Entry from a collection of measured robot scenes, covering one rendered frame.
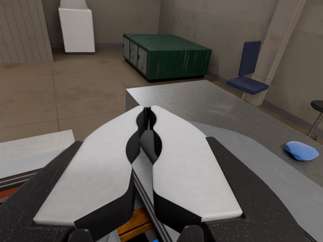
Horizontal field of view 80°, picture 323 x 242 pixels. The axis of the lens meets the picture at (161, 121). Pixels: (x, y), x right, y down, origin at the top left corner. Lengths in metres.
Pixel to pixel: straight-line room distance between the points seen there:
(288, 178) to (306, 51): 3.06
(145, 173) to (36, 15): 4.64
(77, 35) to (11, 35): 1.41
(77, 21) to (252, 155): 5.36
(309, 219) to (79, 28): 5.60
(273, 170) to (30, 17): 5.01
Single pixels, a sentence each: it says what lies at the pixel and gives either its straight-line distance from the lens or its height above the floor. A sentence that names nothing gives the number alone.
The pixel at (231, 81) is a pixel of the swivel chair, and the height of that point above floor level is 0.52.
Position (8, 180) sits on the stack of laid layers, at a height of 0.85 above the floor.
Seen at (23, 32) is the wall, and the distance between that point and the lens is 5.25.
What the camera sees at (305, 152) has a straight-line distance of 0.91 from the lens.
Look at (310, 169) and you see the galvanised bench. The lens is 0.89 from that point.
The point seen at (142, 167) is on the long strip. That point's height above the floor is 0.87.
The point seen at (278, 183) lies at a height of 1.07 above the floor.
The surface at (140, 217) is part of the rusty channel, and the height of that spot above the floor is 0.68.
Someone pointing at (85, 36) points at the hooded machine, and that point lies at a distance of 5.78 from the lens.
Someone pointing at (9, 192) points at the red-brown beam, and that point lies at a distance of 1.05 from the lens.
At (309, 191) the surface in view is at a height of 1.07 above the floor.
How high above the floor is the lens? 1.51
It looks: 32 degrees down
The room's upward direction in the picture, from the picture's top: 7 degrees clockwise
